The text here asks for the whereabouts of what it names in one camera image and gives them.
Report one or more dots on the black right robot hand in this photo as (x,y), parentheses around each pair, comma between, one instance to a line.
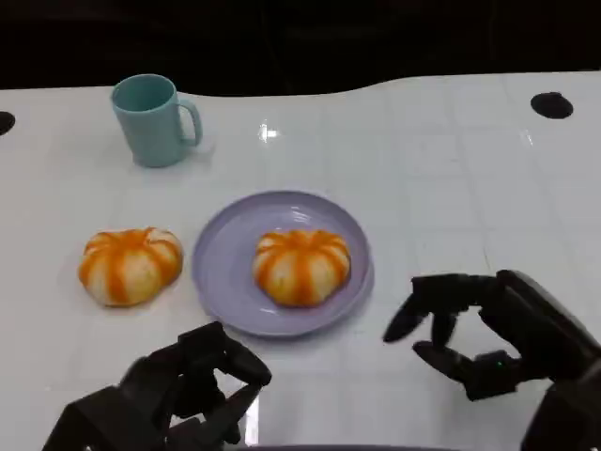
(540,324)

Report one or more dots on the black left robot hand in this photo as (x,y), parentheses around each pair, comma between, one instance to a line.
(197,371)

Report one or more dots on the orange white toy bread roll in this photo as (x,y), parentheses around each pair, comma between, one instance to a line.
(300,272)
(127,272)

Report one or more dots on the lilac plate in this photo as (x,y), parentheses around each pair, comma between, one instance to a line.
(225,282)

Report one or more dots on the pale green mug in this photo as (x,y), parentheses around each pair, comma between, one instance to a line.
(150,136)

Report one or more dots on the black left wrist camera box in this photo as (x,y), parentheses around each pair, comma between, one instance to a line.
(103,423)

